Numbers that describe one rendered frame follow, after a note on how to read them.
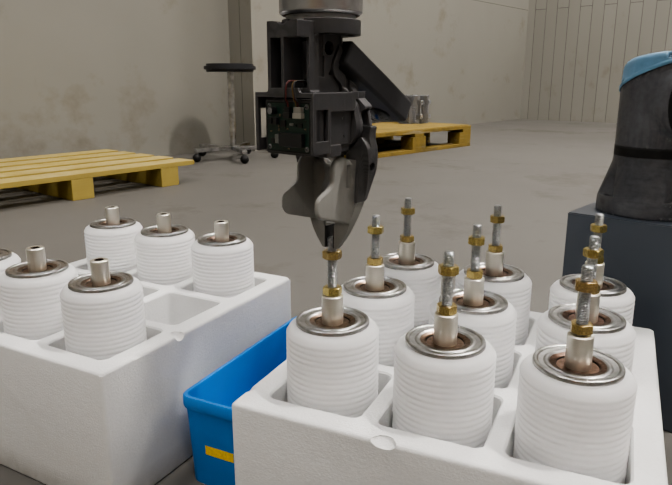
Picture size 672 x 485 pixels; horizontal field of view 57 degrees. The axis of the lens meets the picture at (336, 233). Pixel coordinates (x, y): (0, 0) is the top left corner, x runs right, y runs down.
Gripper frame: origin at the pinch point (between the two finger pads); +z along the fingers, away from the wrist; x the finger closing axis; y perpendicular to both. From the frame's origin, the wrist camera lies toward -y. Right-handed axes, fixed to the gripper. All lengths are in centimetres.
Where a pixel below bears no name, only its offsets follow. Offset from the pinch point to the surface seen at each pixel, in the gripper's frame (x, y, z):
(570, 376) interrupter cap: 23.3, -2.6, 9.0
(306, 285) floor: -60, -60, 34
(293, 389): -1.2, 5.2, 15.5
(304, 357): 0.5, 5.4, 11.4
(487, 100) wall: -304, -644, 8
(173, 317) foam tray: -37.7, -6.2, 20.6
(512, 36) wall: -303, -699, -67
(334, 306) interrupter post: 0.9, 1.3, 7.2
